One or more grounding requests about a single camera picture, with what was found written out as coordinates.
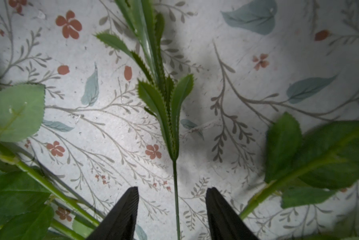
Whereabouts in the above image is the orange marigold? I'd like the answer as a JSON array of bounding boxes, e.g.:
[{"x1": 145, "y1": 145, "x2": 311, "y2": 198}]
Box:
[{"x1": 95, "y1": 1, "x2": 194, "y2": 239}]

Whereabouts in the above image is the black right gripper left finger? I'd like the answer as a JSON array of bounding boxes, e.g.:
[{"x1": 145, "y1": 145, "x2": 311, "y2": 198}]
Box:
[{"x1": 86, "y1": 187, "x2": 139, "y2": 240}]

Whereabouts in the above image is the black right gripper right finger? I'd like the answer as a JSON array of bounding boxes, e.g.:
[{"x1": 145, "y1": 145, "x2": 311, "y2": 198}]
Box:
[{"x1": 205, "y1": 188, "x2": 257, "y2": 240}]

